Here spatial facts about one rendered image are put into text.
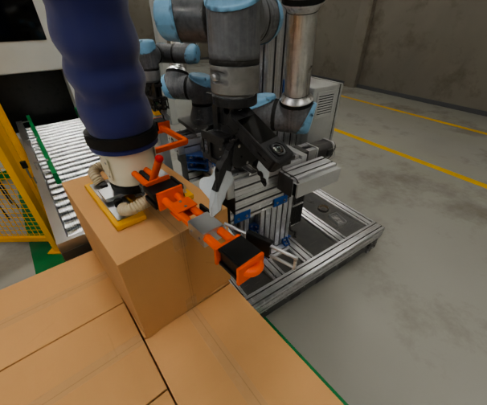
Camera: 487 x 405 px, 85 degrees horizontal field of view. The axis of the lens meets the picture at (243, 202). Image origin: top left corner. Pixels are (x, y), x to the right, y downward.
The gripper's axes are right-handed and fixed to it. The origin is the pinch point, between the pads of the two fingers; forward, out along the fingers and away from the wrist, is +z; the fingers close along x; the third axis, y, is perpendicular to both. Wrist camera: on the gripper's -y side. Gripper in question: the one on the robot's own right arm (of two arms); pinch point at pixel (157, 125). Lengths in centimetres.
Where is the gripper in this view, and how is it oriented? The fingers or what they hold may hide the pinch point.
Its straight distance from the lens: 138.5
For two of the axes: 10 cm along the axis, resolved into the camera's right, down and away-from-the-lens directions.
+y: 6.8, 4.2, -6.1
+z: 0.0, 8.2, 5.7
